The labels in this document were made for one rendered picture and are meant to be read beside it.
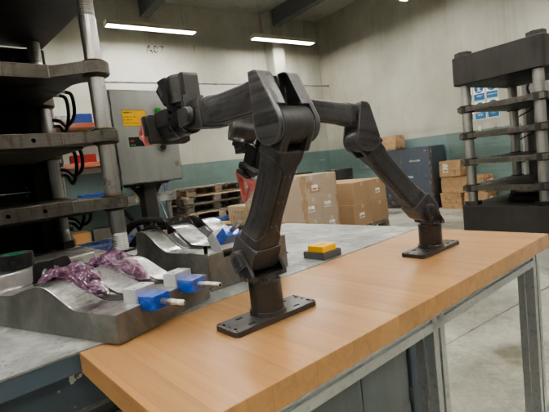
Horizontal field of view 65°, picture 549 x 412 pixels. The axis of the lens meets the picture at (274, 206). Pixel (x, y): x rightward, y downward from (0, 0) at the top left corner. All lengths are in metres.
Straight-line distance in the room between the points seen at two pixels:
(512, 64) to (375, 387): 3.89
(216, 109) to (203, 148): 7.76
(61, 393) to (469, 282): 0.84
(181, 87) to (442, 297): 0.68
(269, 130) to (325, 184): 4.62
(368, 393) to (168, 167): 1.23
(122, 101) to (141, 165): 0.27
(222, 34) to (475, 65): 5.56
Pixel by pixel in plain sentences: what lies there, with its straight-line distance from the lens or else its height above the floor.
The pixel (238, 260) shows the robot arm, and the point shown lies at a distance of 0.79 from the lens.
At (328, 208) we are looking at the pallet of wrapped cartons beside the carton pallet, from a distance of 5.31.
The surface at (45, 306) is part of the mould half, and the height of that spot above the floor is 0.86.
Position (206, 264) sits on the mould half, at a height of 0.87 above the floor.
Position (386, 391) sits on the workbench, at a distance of 1.70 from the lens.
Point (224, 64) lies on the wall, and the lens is 9.16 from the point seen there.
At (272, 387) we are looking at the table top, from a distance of 0.61.
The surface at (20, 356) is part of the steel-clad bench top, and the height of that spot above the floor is 0.80.
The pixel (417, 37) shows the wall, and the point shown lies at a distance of 8.90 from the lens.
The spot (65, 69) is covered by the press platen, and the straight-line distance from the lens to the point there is 1.80.
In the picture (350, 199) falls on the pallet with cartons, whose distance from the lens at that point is 5.80.
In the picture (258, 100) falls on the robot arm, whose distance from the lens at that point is 0.70.
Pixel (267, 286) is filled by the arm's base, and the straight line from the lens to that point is 0.80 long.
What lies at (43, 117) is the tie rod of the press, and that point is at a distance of 2.40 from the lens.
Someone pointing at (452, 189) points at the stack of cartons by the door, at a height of 0.34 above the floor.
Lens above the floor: 1.08
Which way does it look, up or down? 5 degrees down
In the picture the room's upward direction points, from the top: 7 degrees counter-clockwise
